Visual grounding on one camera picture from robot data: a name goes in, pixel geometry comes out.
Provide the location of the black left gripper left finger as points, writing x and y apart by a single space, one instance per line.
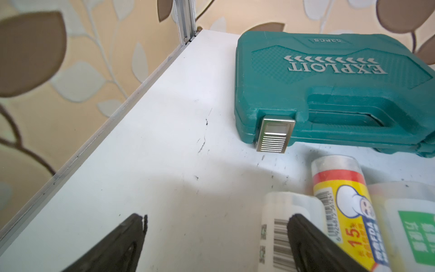
119 251

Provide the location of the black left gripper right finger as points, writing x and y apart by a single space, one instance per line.
313 251

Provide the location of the white barcode wrap roll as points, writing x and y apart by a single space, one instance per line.
275 253

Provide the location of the yellow red wrap roll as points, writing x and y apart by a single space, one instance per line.
339 183

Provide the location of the white green label wrap roll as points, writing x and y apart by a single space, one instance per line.
405 213

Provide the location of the green plastic tool case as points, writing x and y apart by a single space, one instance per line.
347 89

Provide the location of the aluminium frame post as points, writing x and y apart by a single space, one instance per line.
186 20

